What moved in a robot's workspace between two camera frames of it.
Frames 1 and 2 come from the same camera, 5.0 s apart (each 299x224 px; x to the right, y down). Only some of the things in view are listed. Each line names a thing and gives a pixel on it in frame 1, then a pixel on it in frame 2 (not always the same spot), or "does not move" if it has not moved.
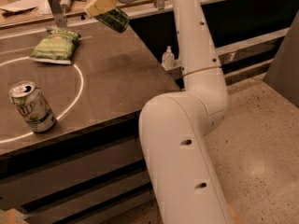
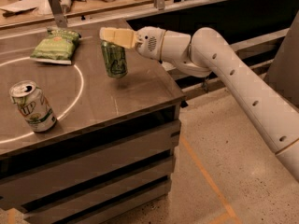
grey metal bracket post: x=55 y=6 does not move
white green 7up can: x=33 y=105 does not move
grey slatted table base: x=87 y=176 does not move
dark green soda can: x=116 y=19 → x=115 y=60
